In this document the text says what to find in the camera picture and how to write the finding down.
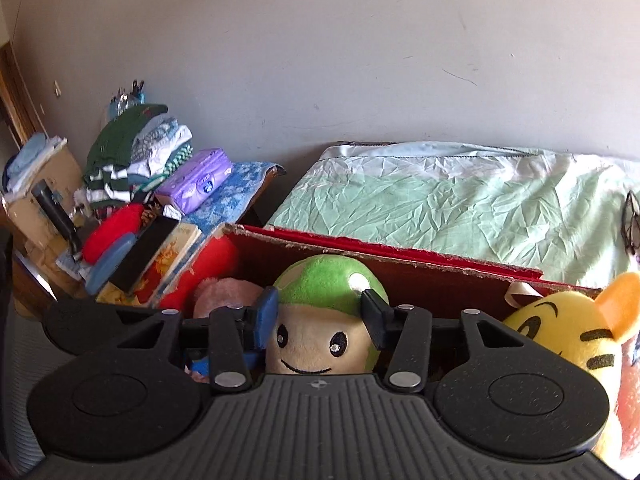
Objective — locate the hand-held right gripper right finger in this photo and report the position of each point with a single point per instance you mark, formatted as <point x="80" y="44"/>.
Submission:
<point x="375" y="320"/>

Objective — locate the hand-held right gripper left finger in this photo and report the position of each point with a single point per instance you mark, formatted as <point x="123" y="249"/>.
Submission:
<point x="267" y="310"/>

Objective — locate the pink teddy bear plush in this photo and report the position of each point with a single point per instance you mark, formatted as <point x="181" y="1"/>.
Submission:
<point x="225" y="295"/>

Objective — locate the green mushroom plush toy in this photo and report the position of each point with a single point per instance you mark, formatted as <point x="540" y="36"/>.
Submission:
<point x="320" y="320"/>

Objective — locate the red cardboard box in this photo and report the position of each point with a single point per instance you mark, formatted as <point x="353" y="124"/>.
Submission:
<point x="425" y="280"/>

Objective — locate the yellow tiger plush toy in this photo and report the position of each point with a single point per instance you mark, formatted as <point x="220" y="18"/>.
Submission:
<point x="575" y="320"/>

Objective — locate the blue container with clips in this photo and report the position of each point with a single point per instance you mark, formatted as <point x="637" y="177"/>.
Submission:
<point x="125" y="105"/>

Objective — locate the blue glasses case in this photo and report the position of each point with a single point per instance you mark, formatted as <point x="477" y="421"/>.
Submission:
<point x="107" y="265"/>

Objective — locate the black rectangular box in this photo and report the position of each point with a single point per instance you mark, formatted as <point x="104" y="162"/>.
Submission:
<point x="145" y="252"/>

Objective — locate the red glasses case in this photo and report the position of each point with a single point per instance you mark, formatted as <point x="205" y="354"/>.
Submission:
<point x="110" y="232"/>

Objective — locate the book with orange picture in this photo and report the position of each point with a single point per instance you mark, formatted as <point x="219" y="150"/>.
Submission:
<point x="170" y="260"/>

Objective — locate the black flashlight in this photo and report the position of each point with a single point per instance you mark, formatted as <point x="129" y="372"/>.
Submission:
<point x="55" y="215"/>

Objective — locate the blue patterned cloth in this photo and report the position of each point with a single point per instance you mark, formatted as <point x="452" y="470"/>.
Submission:
<point x="235" y="195"/>

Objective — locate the brown cardboard box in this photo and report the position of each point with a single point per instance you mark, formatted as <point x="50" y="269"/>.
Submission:
<point x="30" y="210"/>

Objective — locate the pine cone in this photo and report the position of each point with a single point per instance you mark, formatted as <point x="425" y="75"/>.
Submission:
<point x="151" y="214"/>

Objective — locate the pale green bed sheet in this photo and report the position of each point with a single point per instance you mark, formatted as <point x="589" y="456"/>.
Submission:
<point x="425" y="200"/>

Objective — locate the green white striped garment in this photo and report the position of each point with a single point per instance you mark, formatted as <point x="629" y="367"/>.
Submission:
<point x="107" y="185"/>

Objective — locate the purple tissue pack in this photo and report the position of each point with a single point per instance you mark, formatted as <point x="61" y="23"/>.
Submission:
<point x="195" y="180"/>

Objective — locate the teal striped cloth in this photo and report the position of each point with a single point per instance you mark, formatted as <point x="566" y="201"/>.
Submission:
<point x="180" y="157"/>

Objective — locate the light blue folded cloth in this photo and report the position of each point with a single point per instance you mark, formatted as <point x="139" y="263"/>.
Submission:
<point x="30" y="157"/>

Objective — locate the dark green folded garment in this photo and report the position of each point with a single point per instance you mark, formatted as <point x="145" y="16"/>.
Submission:
<point x="120" y="135"/>

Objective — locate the pale blue folded clothes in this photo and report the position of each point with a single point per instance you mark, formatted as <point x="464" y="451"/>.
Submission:
<point x="160" y="140"/>

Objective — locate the black eyeglasses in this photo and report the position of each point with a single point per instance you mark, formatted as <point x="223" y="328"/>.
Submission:
<point x="629" y="240"/>

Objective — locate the wooden wall trim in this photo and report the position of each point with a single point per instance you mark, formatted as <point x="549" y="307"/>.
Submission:
<point x="20" y="105"/>

